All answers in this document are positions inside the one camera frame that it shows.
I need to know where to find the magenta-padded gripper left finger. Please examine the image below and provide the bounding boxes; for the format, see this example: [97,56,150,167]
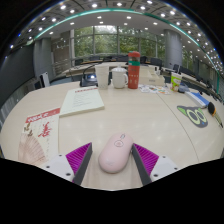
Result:
[42,142,93,186]

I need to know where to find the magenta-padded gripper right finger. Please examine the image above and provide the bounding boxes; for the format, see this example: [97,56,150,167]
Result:
[131,143,181,186]

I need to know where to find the pink computer mouse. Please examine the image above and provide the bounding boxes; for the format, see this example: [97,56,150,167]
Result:
[98,132,134,174]

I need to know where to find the cat-face mouse pad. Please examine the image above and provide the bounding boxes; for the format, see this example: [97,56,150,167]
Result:
[176,105,209,129]

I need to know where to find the red and white magazine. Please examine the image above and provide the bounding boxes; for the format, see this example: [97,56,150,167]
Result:
[17,107,61,167]

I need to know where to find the white booklet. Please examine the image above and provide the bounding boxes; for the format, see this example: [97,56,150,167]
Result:
[59,86,106,118]

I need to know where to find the blue and white book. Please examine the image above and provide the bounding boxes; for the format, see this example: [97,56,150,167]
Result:
[185,91,211,108]

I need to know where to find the colourful sticker sheet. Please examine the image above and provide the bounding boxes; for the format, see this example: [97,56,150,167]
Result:
[138,84,170,95]

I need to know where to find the black desk microphone unit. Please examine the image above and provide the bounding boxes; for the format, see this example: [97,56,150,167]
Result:
[79,73,99,88]
[178,84,191,94]

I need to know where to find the green-printed takeaway cup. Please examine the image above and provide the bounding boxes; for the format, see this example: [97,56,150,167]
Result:
[170,72,183,93]

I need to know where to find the white floor appliance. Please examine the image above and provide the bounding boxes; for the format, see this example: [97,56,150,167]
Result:
[39,71,51,88]

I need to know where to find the white compartment box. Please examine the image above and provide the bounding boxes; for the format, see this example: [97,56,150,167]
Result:
[139,65,166,87]

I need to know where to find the white lidded mug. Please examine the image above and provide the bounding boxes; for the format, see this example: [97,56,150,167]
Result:
[111,66,129,89]

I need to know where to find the red drink bottle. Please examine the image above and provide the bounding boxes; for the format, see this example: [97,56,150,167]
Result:
[127,51,141,90]

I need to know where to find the white paper cup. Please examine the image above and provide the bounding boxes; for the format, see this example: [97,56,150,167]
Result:
[94,63,110,90]

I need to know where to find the dark office chairs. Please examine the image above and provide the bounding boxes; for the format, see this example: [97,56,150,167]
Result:
[74,54,214,79]

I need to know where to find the ceiling lights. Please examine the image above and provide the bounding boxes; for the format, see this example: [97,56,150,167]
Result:
[9,0,218,58]

